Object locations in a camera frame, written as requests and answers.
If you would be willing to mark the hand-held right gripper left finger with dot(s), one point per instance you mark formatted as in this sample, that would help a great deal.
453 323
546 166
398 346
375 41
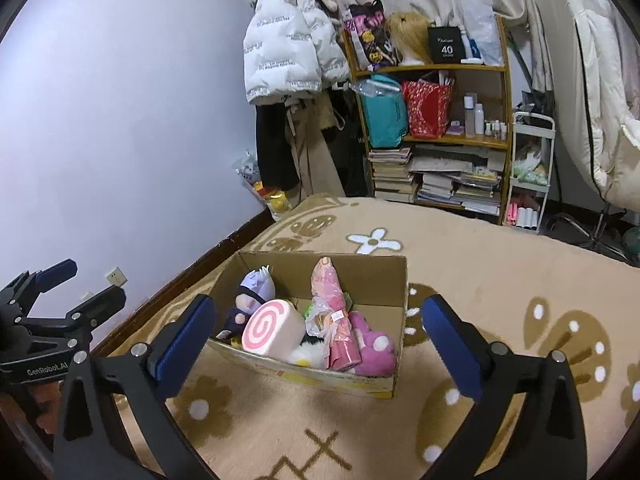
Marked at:
182 345

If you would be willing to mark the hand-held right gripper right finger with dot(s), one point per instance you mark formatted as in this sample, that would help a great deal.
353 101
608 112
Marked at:
457 347

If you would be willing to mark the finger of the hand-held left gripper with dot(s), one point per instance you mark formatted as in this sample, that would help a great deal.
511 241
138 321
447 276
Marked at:
105 302
55 272

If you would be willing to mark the white-haired doll plush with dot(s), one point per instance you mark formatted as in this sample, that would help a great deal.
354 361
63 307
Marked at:
250 290

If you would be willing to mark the pink swiss roll plush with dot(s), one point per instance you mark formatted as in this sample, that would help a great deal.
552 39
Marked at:
272 332

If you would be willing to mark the printed cardboard box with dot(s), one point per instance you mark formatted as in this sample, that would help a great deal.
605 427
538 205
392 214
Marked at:
372 285

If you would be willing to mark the white chicken plush black hat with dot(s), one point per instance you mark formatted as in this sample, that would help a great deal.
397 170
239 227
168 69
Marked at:
307 354

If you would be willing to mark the person's left hand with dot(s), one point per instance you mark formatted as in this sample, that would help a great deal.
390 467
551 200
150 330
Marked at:
42 402

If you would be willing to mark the magenta plush toy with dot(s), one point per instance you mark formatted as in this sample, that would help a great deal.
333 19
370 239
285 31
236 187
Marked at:
375 352

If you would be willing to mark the pile of magazines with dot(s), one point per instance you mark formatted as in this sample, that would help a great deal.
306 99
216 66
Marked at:
460 182

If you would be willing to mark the plastic wrapped bouquet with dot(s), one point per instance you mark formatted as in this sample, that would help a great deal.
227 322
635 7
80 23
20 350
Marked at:
260 180

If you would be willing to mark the stack of books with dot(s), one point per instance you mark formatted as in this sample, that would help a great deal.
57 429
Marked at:
390 175

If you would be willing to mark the pale green cloth bundle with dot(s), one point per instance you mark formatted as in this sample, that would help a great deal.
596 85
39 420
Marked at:
531 172

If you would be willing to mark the black hanging garment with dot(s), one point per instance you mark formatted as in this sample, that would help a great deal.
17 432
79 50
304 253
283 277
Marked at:
272 145

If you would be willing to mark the row of small bottles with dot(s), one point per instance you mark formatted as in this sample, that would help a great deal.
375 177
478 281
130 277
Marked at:
495 130

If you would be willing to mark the short white bottle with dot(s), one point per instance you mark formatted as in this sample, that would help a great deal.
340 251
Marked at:
479 120

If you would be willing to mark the beige hanging garment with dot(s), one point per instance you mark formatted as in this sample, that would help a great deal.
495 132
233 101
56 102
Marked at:
317 160

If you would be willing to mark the tall white bottle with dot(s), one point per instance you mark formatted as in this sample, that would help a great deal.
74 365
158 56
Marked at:
469 115

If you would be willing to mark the red patterned bag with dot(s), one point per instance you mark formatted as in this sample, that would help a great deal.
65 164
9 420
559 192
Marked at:
427 110

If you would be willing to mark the white trolley cart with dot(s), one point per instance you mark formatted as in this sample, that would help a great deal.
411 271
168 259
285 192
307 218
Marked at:
547 125

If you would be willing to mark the wooden shelf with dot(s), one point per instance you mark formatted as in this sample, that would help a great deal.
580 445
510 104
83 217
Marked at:
505 110

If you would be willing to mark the teal bag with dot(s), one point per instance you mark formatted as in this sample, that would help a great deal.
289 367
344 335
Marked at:
384 112

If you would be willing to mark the chair with white quilt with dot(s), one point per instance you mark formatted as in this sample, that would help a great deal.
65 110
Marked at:
600 85

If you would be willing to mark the black gift box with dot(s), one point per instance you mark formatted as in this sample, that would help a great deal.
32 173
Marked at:
445 45

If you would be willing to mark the white puffer jacket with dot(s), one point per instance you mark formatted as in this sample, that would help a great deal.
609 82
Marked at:
285 40

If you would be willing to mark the blond wig on head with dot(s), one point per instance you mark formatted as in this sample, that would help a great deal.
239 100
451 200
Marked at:
410 32

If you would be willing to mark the clear plastic bag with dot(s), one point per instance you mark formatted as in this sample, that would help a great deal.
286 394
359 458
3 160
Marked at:
480 25

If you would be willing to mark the black printed tote bag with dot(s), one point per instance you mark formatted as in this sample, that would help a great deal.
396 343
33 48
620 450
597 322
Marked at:
372 35

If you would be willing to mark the white wall socket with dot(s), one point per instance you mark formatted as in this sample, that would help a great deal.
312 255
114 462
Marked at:
87 296
116 276

